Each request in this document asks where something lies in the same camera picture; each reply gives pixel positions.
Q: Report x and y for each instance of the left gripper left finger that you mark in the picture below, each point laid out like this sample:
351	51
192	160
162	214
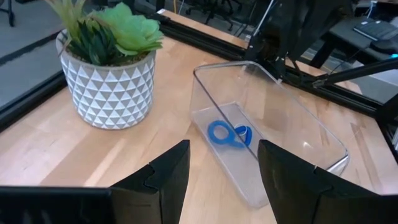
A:
161	193

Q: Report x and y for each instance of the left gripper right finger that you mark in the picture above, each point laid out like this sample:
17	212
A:
295	193

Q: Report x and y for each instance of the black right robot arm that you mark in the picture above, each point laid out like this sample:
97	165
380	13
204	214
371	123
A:
295	25

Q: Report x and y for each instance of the clear plastic bin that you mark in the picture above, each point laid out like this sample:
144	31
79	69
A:
280	102

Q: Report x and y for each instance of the white geometric plant pot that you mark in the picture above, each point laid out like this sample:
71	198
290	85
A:
109	93

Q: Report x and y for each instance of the green artificial succulent plant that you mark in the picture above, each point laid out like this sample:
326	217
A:
130	31

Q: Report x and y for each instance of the dark office desk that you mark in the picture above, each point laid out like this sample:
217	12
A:
345	34

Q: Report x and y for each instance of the black computer keyboard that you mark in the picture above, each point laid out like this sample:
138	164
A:
376	29

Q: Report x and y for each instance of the black aluminium table frame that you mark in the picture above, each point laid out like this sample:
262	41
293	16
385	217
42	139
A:
199	35

